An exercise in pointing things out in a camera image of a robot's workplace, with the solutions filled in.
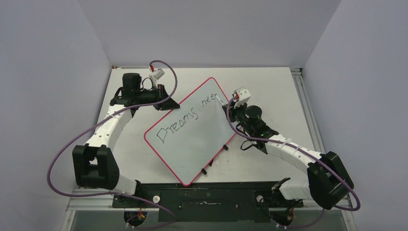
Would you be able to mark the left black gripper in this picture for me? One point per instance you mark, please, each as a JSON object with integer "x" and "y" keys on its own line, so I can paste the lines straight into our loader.
{"x": 168, "y": 104}

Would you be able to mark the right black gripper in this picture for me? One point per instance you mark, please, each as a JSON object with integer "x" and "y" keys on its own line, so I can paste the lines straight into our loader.
{"x": 232, "y": 111}

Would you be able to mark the pink-framed whiteboard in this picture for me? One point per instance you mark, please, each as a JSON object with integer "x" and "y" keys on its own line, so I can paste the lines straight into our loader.
{"x": 188, "y": 138}

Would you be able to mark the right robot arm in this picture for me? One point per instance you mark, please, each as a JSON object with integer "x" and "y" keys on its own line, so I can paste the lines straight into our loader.
{"x": 327, "y": 183}

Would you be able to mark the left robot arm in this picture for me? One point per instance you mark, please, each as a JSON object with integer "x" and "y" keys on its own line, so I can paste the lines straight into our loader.
{"x": 94, "y": 162}

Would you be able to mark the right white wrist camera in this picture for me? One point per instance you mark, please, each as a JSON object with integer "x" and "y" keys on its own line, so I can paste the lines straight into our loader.
{"x": 241, "y": 96}

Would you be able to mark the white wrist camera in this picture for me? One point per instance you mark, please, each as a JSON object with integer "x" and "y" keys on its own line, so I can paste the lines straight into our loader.
{"x": 156, "y": 74}
{"x": 241, "y": 96}

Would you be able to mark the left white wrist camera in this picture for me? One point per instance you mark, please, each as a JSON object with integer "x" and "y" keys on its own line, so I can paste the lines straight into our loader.
{"x": 156, "y": 74}

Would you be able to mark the aluminium rail right side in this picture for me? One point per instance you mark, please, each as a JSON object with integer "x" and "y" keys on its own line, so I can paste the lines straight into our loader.
{"x": 307, "y": 109}

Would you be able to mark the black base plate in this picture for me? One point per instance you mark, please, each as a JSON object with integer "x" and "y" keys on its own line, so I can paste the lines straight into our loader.
{"x": 210, "y": 202}

